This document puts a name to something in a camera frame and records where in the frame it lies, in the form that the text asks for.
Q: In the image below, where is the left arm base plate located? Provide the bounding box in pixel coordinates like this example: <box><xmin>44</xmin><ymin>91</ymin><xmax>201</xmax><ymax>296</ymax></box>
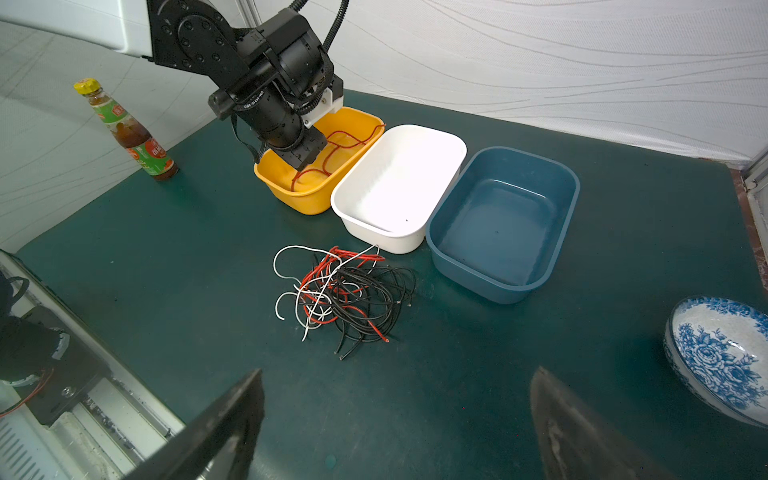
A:
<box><xmin>1</xmin><ymin>306</ymin><xmax>110</xmax><ymax>426</ymax></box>

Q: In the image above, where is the red cable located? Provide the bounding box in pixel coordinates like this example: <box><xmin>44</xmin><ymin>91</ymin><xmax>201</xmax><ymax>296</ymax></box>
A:
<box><xmin>290</xmin><ymin>122</ymin><xmax>386</xmax><ymax>193</ymax></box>

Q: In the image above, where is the yellow plastic tray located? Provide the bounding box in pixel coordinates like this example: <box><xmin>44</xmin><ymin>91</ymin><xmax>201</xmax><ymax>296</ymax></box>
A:
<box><xmin>254</xmin><ymin>107</ymin><xmax>386</xmax><ymax>215</ymax></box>

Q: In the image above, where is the white vented cable duct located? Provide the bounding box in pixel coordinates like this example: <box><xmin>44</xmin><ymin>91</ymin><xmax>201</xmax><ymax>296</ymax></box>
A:
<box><xmin>1</xmin><ymin>416</ymin><xmax>59</xmax><ymax>479</ymax></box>

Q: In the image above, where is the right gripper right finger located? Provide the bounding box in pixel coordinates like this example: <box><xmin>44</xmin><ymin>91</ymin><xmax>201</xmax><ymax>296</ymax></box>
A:
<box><xmin>530</xmin><ymin>367</ymin><xmax>675</xmax><ymax>479</ymax></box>

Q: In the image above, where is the blue white ceramic bowl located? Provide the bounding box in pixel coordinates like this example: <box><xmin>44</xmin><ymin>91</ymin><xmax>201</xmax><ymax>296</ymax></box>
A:
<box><xmin>663</xmin><ymin>296</ymin><xmax>767</xmax><ymax>428</ymax></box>

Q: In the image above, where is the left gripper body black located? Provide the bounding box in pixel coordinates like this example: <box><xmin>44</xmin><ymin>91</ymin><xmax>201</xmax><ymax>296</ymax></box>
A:
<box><xmin>208</xmin><ymin>7</ymin><xmax>345</xmax><ymax>171</ymax></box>

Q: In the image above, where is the cable bundle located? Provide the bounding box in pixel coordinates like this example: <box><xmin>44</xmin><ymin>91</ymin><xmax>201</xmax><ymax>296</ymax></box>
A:
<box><xmin>272</xmin><ymin>242</ymin><xmax>418</xmax><ymax>361</ymax></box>

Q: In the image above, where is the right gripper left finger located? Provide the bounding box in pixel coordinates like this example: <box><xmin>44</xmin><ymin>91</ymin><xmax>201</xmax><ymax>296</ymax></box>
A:
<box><xmin>126</xmin><ymin>369</ymin><xmax>265</xmax><ymax>479</ymax></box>

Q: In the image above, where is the sauce bottle yellow cap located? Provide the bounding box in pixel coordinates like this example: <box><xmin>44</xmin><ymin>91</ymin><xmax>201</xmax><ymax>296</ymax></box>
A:
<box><xmin>73</xmin><ymin>78</ymin><xmax>178</xmax><ymax>181</ymax></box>

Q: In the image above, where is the blue plastic tray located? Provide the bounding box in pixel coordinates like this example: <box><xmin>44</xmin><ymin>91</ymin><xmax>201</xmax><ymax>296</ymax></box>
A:
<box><xmin>426</xmin><ymin>146</ymin><xmax>581</xmax><ymax>305</ymax></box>

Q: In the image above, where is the white plastic tray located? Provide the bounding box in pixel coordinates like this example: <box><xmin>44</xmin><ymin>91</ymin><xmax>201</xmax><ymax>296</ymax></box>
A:
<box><xmin>331</xmin><ymin>125</ymin><xmax>467</xmax><ymax>254</ymax></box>

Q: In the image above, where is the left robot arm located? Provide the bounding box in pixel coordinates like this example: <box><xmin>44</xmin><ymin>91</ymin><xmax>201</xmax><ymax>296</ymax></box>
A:
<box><xmin>1</xmin><ymin>0</ymin><xmax>348</xmax><ymax>171</ymax></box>

